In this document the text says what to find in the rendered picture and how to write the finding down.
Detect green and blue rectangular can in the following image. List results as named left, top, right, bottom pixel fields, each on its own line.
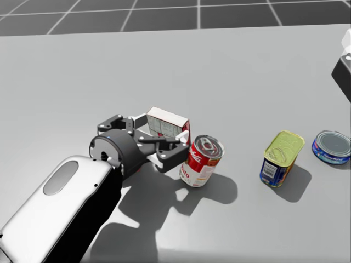
left=259, top=130, right=305, bottom=188

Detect red and white can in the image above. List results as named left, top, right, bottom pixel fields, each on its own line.
left=179, top=134, right=225, bottom=188

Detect blue flat can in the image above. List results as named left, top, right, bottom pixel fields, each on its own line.
left=311, top=130, right=351, bottom=165

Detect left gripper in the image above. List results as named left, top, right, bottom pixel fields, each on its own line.
left=89, top=112, right=191, bottom=180

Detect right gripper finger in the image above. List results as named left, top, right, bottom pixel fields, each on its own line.
left=331, top=28, right=351, bottom=104

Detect red and white carton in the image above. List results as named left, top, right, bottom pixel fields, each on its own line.
left=146, top=106, right=191, bottom=146

